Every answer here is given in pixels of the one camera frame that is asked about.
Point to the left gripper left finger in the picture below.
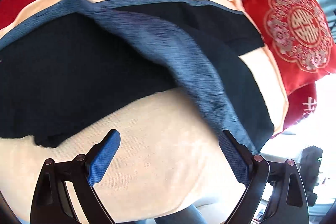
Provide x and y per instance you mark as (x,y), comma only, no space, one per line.
(51,201)

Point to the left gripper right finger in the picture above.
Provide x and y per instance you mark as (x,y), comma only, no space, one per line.
(288,202)

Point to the black pants blue trim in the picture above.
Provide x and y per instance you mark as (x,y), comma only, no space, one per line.
(76,62)

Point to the person's jeans legs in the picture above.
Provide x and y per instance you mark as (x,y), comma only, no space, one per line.
(189,215)

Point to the peach seat cushion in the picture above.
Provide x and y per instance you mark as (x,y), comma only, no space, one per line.
(169,156)

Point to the red embroidered pillow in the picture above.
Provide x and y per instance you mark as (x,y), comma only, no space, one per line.
(297,34)

